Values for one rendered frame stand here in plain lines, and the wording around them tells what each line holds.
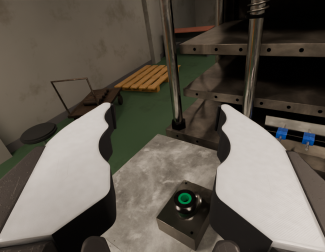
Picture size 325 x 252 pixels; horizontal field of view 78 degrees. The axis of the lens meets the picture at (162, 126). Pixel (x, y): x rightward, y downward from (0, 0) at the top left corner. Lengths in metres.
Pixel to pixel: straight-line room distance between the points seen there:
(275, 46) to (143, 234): 0.90
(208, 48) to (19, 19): 2.86
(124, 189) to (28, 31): 2.94
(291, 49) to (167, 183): 0.75
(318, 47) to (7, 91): 3.23
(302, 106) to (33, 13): 3.38
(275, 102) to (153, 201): 0.71
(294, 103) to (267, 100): 0.11
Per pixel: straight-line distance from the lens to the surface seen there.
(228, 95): 1.12
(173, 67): 1.13
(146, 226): 0.85
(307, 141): 1.12
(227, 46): 1.05
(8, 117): 3.40
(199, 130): 1.28
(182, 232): 0.74
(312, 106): 1.08
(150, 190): 0.94
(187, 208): 0.74
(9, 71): 3.38
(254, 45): 0.96
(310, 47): 0.99
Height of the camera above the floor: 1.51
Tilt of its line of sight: 32 degrees down
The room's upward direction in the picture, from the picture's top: 9 degrees counter-clockwise
